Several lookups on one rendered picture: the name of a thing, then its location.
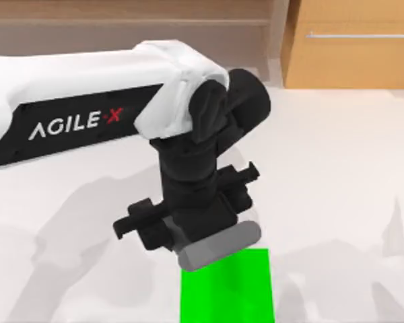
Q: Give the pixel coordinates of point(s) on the wooden open shelves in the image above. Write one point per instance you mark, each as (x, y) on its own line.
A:
(121, 25)

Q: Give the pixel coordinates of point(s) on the wooden cupboard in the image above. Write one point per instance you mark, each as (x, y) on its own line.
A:
(350, 64)

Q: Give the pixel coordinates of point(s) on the wooden cupboard door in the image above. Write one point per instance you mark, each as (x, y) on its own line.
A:
(357, 64)

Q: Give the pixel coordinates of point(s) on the flat green square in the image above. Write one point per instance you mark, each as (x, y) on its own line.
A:
(225, 292)

